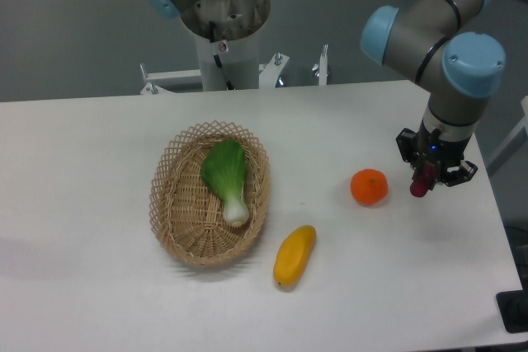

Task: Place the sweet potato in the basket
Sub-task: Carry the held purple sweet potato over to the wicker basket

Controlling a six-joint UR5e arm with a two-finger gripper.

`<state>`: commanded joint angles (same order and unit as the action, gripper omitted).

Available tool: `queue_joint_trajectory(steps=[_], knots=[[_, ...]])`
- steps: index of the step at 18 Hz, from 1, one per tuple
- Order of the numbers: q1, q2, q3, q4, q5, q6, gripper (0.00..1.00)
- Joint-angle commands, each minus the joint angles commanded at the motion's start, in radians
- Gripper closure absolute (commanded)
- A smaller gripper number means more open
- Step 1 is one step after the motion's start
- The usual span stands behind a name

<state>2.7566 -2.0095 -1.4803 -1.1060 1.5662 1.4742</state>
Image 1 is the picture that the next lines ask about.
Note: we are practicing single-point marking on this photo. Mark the purple sweet potato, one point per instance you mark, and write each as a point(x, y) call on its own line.
point(422, 180)

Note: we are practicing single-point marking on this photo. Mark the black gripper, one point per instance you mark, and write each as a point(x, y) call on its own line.
point(447, 156)

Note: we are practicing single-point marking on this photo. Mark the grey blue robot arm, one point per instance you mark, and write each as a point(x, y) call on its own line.
point(425, 43)

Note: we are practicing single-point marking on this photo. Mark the black device at table edge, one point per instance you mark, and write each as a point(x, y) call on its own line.
point(513, 309)

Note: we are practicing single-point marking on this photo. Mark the yellow mango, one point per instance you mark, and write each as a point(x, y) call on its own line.
point(293, 256)

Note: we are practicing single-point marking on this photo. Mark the orange tangerine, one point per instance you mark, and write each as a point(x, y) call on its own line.
point(369, 186)

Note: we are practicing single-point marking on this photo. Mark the woven wicker basket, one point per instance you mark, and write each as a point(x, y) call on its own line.
point(186, 217)

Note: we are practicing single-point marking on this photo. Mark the white frame at right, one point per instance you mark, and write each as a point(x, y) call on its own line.
point(510, 144)

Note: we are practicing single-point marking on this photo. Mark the green bok choy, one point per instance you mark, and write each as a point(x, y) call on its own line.
point(224, 172)

